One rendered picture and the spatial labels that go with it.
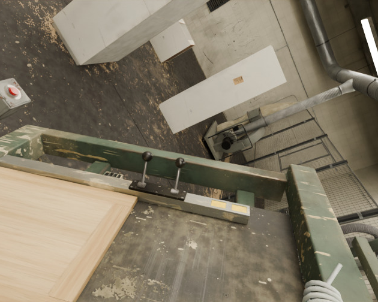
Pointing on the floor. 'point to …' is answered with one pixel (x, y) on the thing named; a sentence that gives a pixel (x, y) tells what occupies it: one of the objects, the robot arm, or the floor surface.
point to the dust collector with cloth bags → (221, 139)
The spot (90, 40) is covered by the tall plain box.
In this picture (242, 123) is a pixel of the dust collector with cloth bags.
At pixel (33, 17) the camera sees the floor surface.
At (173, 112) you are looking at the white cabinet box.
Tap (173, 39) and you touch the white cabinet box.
